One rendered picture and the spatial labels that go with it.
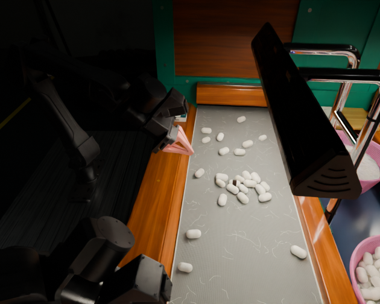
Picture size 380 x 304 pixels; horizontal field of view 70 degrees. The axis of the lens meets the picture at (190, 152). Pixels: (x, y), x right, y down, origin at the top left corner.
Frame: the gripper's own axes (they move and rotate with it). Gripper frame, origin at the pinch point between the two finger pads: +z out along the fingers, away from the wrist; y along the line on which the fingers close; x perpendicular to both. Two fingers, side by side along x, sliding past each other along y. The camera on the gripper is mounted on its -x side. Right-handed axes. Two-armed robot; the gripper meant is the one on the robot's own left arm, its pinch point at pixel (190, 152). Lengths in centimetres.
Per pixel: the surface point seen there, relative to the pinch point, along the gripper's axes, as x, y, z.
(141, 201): 14.3, -10.2, -3.2
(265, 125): -7.5, 34.0, 27.0
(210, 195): 5.0, -4.3, 11.9
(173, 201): 9.4, -9.1, 3.3
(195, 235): 5.8, -18.6, 8.5
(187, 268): 6.4, -26.8, 7.7
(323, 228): -13.9, -14.6, 30.7
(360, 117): -33, 37, 51
